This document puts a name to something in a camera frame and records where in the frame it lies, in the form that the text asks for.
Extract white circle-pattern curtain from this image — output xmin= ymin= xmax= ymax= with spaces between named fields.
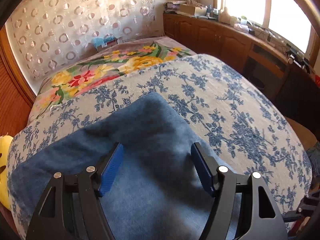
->
xmin=5 ymin=0 xmax=163 ymax=93

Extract blue denim jeans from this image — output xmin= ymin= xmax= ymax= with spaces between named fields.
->
xmin=10 ymin=91 xmax=241 ymax=240

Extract long wooden cabinet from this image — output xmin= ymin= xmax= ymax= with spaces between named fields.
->
xmin=163 ymin=13 xmax=319 ymax=99

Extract cardboard box with blue cloth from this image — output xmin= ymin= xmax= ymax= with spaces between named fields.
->
xmin=91 ymin=35 xmax=118 ymax=52

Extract cardboard box on cabinet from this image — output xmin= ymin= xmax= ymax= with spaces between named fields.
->
xmin=178 ymin=4 xmax=207 ymax=17

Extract yellow plush toy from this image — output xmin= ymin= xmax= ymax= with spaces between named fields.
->
xmin=0 ymin=135 xmax=13 ymax=210

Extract white plastic jug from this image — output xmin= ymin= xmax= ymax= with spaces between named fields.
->
xmin=219 ymin=7 xmax=231 ymax=25

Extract wooden louvered wardrobe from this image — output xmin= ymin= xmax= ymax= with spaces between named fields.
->
xmin=0 ymin=27 xmax=35 ymax=136

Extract window with wooden frame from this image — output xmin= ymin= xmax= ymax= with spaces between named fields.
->
xmin=213 ymin=0 xmax=319 ymax=60

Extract blue floral bed sheet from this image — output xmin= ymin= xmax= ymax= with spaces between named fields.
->
xmin=6 ymin=53 xmax=313 ymax=240

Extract colourful floral blanket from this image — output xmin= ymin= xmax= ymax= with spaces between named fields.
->
xmin=28 ymin=36 xmax=194 ymax=123

